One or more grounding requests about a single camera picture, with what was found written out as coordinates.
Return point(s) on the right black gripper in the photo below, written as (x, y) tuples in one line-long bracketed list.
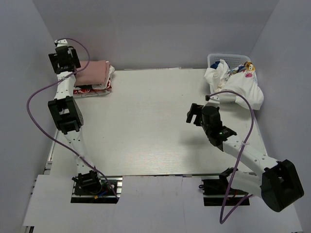
[(195, 109)]

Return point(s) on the white printed t shirt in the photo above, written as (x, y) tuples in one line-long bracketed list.
[(241, 80)]

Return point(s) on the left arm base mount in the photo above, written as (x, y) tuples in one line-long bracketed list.
[(104, 196)]

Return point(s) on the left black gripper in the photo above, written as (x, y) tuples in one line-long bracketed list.
[(54, 58)]

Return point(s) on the blue t shirt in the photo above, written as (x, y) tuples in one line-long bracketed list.
[(215, 65)]

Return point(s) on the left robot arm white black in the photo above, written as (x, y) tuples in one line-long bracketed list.
[(67, 115)]

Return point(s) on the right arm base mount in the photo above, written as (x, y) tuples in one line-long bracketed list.
[(214, 192)]

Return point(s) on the white plastic basket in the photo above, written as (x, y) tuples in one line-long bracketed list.
[(233, 60)]

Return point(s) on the pink t shirt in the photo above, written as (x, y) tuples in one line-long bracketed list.
[(87, 76)]

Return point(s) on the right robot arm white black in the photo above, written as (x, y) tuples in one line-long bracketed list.
[(276, 182)]

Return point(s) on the folded white black t shirt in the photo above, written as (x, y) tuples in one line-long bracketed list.
[(103, 78)]

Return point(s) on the folded red white t shirt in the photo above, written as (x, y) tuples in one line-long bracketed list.
[(94, 90)]

